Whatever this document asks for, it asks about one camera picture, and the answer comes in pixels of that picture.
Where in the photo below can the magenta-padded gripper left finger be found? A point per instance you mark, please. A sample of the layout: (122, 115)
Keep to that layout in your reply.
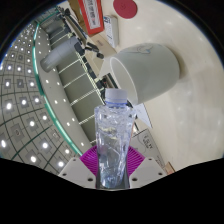
(88, 161)

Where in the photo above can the white paper sheet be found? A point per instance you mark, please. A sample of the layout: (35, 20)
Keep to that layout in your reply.
(143, 115)

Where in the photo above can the round ceiling lights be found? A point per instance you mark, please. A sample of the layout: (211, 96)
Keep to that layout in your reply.
(24, 101)

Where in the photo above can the clear plastic water bottle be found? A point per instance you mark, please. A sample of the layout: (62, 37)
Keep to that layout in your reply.
(114, 133)

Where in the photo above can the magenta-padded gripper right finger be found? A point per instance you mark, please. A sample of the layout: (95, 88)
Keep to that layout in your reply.
(135, 161)

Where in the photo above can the brown cardboard box red label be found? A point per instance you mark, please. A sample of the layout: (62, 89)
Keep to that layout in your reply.
(91, 15)

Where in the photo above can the white ceramic mug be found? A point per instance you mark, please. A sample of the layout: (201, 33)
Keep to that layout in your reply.
(153, 71)

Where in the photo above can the small white packet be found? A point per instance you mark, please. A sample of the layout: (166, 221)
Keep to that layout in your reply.
(111, 30)

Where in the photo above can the flat round red coaster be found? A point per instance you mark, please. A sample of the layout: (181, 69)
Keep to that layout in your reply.
(125, 8)

